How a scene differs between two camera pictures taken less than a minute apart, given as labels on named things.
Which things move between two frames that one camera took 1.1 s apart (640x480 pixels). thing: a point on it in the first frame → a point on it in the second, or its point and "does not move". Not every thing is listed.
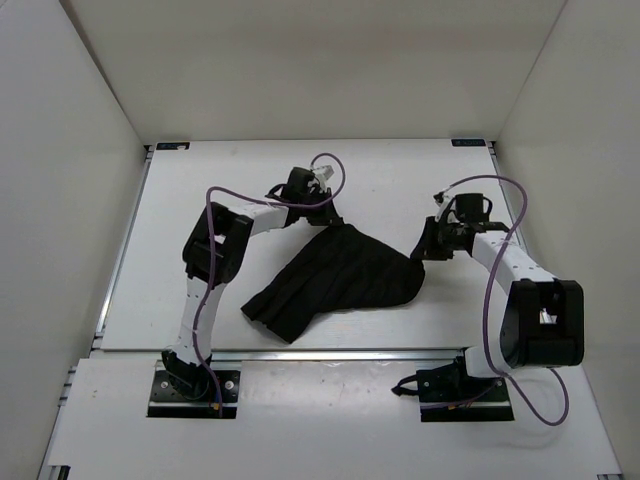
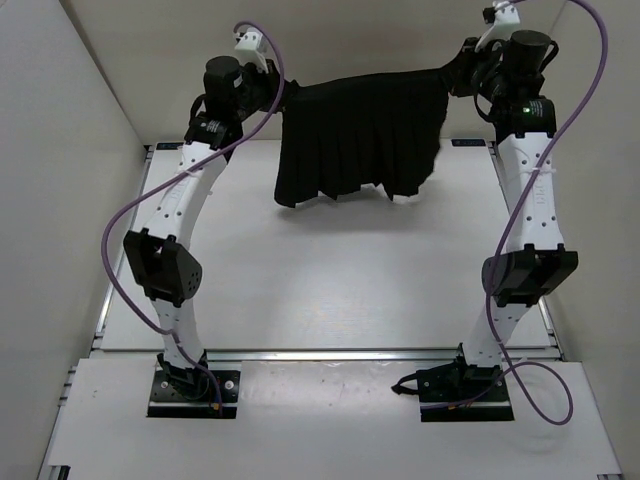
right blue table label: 467,142 does not move
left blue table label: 173,146 does not move
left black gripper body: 317,214 → 259,88
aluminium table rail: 342,354 does not move
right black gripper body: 441,240 → 480,74
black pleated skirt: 335,267 → 345,136
